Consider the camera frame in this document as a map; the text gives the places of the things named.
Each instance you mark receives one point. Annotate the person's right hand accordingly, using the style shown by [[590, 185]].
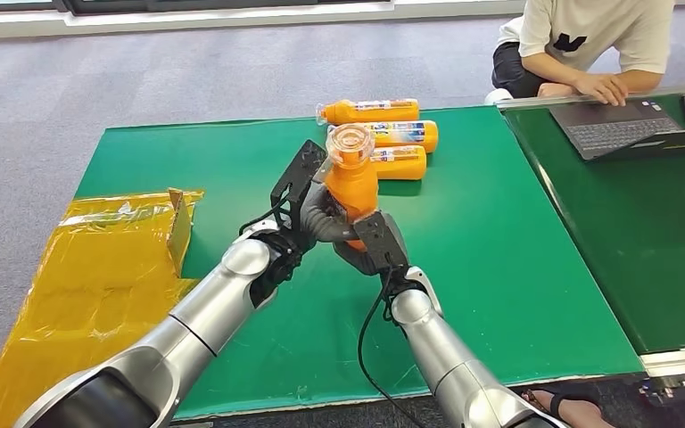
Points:
[[605, 88]]

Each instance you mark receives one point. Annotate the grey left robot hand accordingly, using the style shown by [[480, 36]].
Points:
[[319, 218]]

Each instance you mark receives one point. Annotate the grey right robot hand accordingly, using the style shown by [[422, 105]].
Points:
[[355, 259]]

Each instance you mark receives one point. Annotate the orange bottle with clear cap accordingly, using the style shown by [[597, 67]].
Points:
[[372, 111], [404, 134], [401, 164], [351, 183]]

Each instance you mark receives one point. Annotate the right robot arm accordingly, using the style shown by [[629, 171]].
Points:
[[437, 348]]

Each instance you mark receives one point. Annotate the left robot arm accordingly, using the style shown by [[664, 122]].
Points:
[[200, 319]]

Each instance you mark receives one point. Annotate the person's right forearm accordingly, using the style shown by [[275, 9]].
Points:
[[552, 68]]

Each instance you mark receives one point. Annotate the person's left forearm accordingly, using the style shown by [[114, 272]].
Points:
[[641, 81]]

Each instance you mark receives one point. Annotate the grey laptop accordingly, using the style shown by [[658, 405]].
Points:
[[620, 127]]

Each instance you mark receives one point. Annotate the person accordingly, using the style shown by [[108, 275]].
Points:
[[590, 29]]

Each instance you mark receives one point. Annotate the dark green side table mat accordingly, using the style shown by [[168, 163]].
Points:
[[632, 236]]

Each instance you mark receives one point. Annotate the white window sill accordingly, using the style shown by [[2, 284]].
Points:
[[200, 22]]

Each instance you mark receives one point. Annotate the yellow taped cardboard box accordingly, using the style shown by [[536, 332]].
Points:
[[82, 283]]

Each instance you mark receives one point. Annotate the black sandal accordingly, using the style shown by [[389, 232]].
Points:
[[555, 401]]

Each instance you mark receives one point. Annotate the person's bare foot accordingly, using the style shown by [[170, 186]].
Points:
[[582, 418]]

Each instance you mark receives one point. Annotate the black machine part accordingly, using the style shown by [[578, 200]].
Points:
[[679, 390]]

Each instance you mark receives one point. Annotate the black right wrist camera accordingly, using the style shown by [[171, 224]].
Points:
[[378, 239]]

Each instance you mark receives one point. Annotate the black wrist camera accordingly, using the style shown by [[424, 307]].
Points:
[[298, 177], [378, 239]]

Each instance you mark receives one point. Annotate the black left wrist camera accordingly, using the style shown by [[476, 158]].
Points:
[[298, 177]]

